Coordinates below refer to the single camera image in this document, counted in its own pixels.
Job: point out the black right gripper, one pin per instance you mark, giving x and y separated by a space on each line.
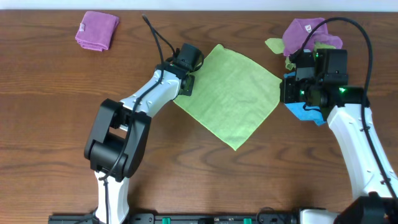
286 86

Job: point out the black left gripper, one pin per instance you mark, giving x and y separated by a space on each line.
189 91

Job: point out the green microfiber cloth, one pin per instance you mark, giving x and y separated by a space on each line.
232 96

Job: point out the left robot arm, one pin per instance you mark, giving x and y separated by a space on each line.
117 141

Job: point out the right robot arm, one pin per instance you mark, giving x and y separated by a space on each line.
320 82

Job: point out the blue microfiber cloth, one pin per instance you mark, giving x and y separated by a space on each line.
305 112

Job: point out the crumpled olive green cloth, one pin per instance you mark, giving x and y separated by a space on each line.
277 46

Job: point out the crumpled purple cloth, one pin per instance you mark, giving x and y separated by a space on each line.
299 29

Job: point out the folded purple cloth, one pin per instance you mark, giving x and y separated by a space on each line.
96 30

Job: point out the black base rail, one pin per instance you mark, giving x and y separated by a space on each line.
148 218

